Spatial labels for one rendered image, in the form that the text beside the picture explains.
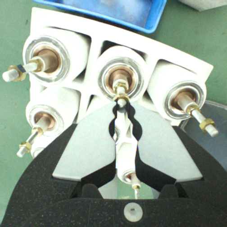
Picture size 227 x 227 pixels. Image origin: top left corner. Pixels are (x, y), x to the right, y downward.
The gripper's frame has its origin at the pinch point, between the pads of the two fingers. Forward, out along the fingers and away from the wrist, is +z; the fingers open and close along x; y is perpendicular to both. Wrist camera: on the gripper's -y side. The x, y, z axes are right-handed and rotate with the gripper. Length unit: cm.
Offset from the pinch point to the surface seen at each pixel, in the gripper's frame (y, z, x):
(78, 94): 7.1, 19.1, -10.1
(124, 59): -2.7, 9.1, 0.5
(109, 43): -4.5, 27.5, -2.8
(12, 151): 49, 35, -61
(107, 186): 38.5, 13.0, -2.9
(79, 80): 3.2, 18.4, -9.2
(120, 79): -0.5, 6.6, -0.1
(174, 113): 6.1, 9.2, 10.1
